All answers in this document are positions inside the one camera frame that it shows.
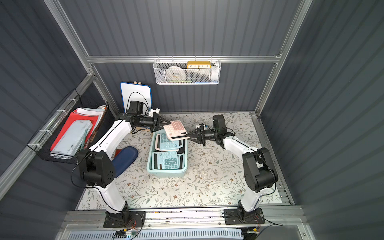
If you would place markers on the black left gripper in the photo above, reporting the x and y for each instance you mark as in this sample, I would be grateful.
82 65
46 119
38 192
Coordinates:
156 122

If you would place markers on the navy blue glasses case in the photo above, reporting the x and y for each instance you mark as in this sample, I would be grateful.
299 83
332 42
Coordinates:
125 158

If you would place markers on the white wire wall basket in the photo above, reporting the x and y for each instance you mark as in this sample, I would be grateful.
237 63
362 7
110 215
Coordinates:
193 76

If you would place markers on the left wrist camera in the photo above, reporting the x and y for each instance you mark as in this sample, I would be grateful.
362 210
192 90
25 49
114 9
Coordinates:
141 109

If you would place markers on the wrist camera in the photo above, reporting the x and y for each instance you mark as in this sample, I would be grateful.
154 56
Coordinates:
219 126
141 109

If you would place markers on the mint green storage box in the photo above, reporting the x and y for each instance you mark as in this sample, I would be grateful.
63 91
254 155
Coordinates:
166 173

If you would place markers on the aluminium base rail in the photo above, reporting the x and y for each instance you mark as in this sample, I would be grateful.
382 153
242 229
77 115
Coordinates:
276 223

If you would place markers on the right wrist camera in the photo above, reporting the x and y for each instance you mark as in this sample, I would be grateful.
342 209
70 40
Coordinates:
219 126

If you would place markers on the black wire side basket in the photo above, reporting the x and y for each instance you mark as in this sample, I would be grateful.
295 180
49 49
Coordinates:
43 140

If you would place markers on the blue framed whiteboard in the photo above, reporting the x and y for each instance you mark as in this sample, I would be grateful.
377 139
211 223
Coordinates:
135 92

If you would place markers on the teal calculator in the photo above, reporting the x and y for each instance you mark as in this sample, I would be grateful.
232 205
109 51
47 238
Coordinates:
170 160

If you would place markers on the small red notebook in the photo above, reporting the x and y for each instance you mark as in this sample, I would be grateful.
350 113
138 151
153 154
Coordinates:
117 152

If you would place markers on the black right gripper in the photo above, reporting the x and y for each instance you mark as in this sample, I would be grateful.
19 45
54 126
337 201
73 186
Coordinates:
202 134

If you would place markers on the white tape roll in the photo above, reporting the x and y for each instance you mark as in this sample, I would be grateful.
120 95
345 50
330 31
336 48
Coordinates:
175 73

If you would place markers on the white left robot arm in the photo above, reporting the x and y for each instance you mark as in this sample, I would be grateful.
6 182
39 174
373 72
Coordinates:
96 167

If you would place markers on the light grey pencil case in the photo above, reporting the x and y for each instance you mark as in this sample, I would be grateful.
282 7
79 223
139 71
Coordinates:
72 140

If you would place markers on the black calculator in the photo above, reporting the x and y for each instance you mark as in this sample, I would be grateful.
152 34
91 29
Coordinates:
182 158

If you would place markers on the red folder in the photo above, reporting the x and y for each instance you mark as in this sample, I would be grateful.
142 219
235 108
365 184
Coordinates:
73 117

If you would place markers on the yellow clock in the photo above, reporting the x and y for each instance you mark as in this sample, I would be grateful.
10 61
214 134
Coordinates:
199 65

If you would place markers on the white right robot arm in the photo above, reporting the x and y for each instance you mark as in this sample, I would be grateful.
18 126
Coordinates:
259 173

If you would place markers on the white papers in basket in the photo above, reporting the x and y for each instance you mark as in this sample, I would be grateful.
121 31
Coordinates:
99 112

